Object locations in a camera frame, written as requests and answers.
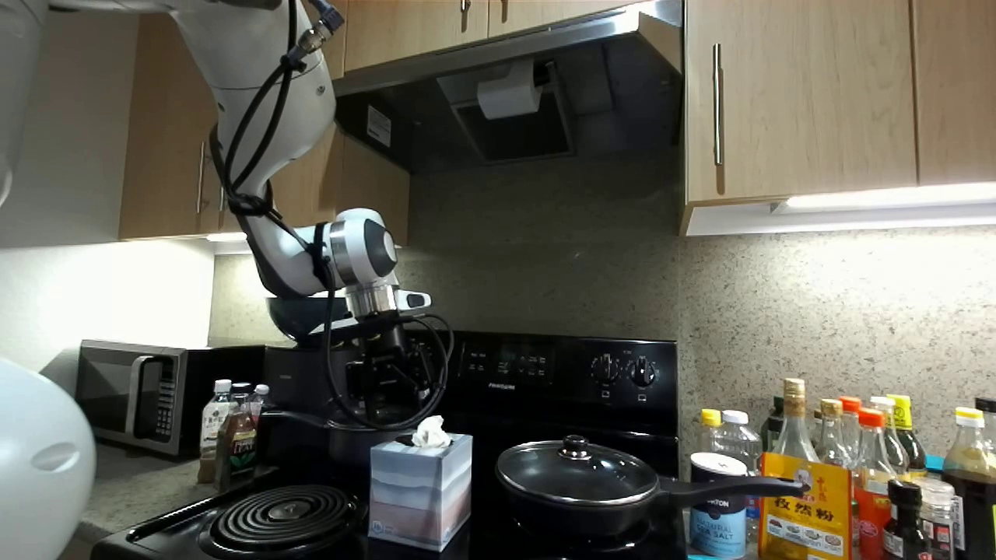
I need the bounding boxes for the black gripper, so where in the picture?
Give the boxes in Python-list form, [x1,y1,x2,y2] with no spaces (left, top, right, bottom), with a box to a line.
[351,325,429,430]

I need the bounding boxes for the white tissue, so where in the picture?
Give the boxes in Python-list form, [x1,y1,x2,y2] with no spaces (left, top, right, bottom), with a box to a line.
[409,414,454,453]

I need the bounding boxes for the pale blue grey tissue box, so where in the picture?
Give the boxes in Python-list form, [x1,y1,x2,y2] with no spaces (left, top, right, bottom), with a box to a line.
[365,430,477,555]

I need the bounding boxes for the black electric stove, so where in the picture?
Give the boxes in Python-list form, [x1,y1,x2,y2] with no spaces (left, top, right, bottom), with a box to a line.
[91,325,687,560]

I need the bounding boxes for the spice jars by microwave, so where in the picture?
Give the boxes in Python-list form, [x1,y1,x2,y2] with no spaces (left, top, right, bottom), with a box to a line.
[218,380,260,490]

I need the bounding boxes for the small coil burner silver centre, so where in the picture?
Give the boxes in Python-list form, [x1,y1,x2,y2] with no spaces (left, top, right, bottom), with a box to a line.
[199,482,365,560]

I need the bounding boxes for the clear bottle white cap label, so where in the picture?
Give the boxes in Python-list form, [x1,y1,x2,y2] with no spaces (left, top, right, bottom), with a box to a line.
[195,376,235,487]

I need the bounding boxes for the glass pan lid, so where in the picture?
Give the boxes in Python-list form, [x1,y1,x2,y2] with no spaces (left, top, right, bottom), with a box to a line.
[494,432,663,509]

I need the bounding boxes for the black frying pan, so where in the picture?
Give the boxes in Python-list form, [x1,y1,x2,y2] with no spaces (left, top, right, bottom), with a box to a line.
[494,434,815,540]

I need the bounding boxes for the black stove knob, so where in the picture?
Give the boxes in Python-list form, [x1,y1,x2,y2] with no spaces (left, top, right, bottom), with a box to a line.
[587,349,623,386]
[630,353,663,389]

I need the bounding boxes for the black silver microwave oven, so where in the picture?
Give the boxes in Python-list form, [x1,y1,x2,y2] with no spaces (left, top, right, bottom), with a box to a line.
[72,336,266,464]

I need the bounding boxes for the clear bottle yellow cap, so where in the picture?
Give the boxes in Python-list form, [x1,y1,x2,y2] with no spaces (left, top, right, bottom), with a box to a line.
[692,405,727,459]

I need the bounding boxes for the white hood light cover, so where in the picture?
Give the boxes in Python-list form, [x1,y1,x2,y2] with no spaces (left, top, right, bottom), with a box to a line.
[473,58,551,125]

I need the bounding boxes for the blue canister white lid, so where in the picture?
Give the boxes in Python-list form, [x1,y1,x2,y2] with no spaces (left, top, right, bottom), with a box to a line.
[687,449,752,560]

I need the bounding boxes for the steel range hood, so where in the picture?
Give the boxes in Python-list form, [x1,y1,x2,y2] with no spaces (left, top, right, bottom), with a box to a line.
[334,0,687,176]

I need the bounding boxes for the light wood cabinet over hood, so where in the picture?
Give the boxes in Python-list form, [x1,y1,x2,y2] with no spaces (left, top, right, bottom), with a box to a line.
[334,0,648,74]

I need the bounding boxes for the dark green glass bottle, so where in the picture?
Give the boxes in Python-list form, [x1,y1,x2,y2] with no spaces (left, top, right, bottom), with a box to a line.
[759,395,791,458]

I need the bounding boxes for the tall bottle tan cap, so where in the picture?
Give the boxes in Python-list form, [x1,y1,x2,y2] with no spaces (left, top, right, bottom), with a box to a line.
[774,372,825,465]

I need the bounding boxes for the yellow labelled oil jug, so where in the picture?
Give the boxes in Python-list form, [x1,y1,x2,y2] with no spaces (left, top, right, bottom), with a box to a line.
[756,450,860,560]

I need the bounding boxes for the slim bottle orange cap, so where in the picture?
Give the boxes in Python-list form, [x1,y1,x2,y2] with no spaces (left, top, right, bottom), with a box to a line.
[838,391,869,432]

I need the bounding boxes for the red labelled bottle orange cap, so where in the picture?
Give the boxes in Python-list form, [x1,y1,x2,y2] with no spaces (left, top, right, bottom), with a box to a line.
[848,405,897,560]

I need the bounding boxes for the clear bottle pale cap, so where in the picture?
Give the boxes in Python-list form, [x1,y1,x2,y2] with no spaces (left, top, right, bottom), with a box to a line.
[869,391,911,479]

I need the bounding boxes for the dark bottle yellow-green cap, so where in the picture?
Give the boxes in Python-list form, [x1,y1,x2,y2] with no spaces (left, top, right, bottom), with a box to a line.
[891,391,927,473]

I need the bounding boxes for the dark bottle black cap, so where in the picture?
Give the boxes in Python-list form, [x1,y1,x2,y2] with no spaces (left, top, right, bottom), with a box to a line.
[885,477,927,560]

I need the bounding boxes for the long under-cabinet light strip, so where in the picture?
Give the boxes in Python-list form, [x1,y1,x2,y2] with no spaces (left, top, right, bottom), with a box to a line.
[774,181,996,217]

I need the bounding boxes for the white labelled jar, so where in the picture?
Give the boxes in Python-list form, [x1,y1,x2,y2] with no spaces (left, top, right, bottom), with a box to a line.
[917,477,966,560]

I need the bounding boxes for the golden oil bottle yellow cap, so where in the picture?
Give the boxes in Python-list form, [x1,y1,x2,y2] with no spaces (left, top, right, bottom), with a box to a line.
[939,405,996,482]

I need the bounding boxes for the dark soy sauce bottle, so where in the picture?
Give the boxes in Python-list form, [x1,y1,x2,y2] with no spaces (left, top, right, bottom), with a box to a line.
[939,470,996,560]

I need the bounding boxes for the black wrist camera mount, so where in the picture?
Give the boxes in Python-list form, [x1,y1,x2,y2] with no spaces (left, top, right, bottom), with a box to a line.
[344,306,438,334]

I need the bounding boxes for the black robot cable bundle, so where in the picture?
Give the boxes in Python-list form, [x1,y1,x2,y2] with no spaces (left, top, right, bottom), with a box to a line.
[206,0,458,434]

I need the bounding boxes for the light wood corner wall cabinet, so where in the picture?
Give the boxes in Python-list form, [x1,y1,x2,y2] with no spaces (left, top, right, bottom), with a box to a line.
[115,9,413,248]

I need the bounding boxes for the long steel cabinet handle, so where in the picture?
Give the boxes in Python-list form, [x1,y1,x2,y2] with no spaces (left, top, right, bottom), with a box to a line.
[708,41,727,172]

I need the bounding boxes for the light wood wall cabinet wide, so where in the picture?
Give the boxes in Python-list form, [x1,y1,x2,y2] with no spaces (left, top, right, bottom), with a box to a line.
[678,0,996,239]

